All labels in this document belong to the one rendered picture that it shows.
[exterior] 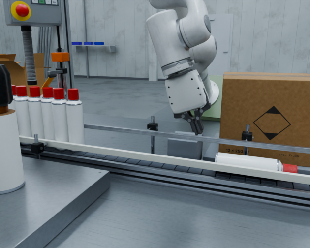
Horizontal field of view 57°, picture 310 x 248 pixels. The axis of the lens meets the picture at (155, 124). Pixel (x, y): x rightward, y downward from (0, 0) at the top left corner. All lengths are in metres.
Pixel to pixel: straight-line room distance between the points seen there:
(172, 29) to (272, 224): 0.51
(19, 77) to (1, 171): 1.99
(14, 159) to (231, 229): 0.52
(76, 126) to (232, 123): 0.50
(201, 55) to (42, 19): 0.65
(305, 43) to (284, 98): 8.87
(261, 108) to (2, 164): 0.73
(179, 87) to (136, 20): 9.92
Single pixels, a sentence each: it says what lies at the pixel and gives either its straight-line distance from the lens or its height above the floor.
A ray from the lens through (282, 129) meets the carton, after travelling 0.97.
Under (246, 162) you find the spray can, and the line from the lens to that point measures 0.80.
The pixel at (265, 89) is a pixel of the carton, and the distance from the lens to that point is 0.94.
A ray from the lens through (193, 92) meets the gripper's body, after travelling 0.76.
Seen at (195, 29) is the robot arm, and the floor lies 1.26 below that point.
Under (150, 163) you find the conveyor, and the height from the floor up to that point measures 0.88.
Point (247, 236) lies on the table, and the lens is 0.68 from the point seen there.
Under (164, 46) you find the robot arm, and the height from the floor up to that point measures 1.21.
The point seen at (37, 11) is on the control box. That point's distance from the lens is 1.09.
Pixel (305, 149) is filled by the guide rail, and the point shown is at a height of 0.96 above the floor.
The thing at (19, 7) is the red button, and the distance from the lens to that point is 1.05.
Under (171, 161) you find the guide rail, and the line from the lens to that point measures 0.81.
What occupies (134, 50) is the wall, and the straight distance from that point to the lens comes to 10.67.
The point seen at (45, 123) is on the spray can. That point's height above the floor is 0.97.
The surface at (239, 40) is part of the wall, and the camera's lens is 9.76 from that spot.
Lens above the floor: 1.22
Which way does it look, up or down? 15 degrees down
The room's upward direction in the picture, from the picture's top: straight up
